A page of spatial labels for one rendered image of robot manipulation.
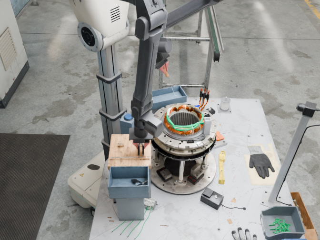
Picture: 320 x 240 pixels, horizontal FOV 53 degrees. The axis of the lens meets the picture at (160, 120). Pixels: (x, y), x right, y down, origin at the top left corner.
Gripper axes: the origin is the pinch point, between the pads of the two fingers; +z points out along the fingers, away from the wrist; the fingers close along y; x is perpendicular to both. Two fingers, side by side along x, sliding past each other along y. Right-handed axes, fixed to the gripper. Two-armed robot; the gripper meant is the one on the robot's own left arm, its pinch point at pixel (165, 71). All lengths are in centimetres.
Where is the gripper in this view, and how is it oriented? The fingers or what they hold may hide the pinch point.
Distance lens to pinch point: 169.3
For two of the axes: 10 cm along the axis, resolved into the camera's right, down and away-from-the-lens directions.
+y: 7.4, -6.5, 1.5
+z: 3.8, 5.9, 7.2
